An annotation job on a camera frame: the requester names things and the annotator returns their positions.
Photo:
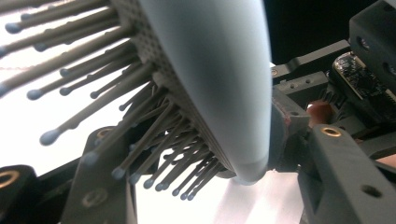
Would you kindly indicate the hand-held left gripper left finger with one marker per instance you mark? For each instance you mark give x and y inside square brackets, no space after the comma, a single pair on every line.
[99,174]

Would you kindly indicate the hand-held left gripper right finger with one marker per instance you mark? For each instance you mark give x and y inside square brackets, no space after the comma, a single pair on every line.
[339,174]

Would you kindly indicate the light blue hairbrush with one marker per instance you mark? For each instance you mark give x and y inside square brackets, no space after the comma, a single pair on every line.
[218,77]

